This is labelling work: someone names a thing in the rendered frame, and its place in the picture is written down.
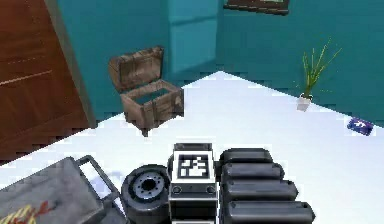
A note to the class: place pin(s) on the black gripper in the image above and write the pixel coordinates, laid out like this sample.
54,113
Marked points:
146,193

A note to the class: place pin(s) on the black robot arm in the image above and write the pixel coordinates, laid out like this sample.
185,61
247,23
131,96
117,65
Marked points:
253,186

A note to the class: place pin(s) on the open brown wooden chest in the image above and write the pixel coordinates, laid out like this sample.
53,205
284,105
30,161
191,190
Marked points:
146,96

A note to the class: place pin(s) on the brown wooden room door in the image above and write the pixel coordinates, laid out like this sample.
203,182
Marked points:
33,73

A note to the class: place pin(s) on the green house plant white pot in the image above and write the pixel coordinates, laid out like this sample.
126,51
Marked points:
311,75

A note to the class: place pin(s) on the blue flat book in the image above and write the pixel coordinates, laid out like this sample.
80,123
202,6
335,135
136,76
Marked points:
360,126

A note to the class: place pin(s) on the dark framed wall picture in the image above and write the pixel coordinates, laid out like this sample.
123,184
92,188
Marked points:
256,6

